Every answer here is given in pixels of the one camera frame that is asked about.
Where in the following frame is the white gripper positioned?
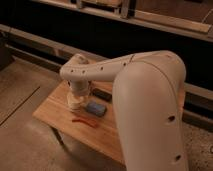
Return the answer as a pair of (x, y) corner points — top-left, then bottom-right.
(69, 81), (90, 97)

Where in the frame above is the white ceramic cup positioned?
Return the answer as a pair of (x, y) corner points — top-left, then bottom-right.
(67, 93), (87, 111)

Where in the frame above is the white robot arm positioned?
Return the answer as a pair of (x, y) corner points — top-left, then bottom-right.
(60, 51), (189, 171)

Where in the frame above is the black rectangular block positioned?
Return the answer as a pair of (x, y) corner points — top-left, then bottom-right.
(92, 88), (112, 102)

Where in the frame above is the blue sponge block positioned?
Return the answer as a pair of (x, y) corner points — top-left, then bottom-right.
(85, 101), (107, 117)

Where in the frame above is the red elongated tool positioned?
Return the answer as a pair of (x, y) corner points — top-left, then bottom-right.
(72, 117), (98, 128)

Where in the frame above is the wooden table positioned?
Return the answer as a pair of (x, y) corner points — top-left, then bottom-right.
(34, 84), (126, 166)

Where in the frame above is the dark metal table leg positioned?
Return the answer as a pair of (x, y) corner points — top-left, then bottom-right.
(51, 127), (65, 146)

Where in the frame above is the wooden shelf rail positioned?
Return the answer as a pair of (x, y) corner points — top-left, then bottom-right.
(33, 0), (213, 42)

